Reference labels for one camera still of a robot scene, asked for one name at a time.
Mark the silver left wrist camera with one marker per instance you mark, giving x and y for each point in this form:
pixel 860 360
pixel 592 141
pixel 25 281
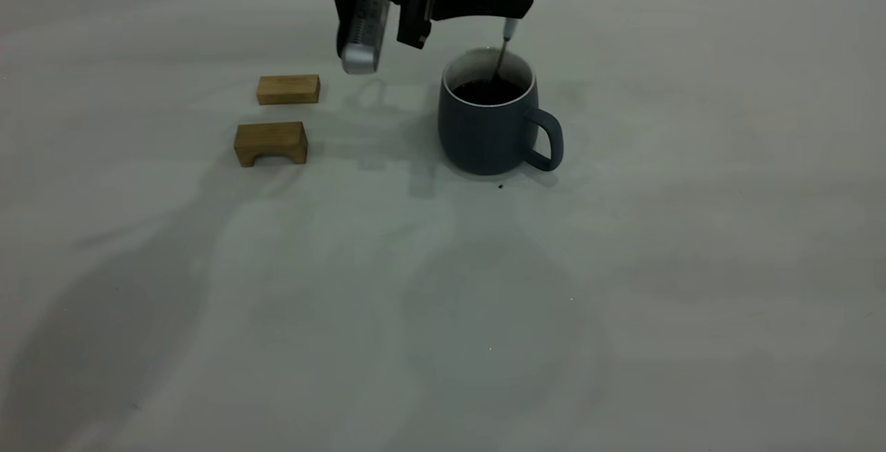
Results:
pixel 363 33

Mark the arched wooden block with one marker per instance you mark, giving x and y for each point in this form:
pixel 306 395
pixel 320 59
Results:
pixel 270 135

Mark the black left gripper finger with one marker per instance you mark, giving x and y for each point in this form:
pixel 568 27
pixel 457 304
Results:
pixel 477 2

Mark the rectangular wooden block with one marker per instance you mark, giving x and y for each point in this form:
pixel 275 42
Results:
pixel 288 89

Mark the dark coffee liquid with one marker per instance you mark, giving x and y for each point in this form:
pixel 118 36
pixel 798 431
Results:
pixel 477 92

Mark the dark grey ceramic mug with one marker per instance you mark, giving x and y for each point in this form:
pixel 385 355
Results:
pixel 484 137

